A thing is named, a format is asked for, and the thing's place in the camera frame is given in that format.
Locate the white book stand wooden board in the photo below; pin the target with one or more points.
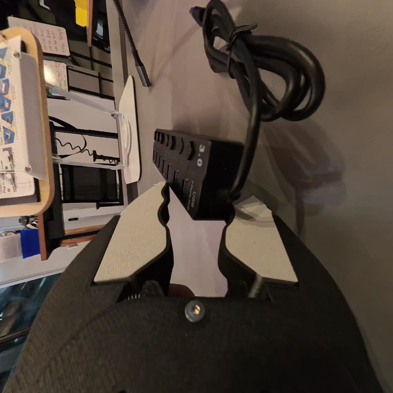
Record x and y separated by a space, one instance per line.
130 101

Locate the black seven-port usb hub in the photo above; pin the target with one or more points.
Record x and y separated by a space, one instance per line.
215 172

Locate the yellow parts bin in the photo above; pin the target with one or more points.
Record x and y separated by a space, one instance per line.
83 12

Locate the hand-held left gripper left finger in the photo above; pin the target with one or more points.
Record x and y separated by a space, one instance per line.
135 242

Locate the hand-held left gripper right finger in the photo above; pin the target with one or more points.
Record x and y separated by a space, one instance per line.
261 248

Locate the white note board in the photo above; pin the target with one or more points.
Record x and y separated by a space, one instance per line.
56 75

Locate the printed instruction sheet pad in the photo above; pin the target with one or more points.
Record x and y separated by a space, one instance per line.
30 107

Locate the blue storage bin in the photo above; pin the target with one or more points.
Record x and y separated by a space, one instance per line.
30 242

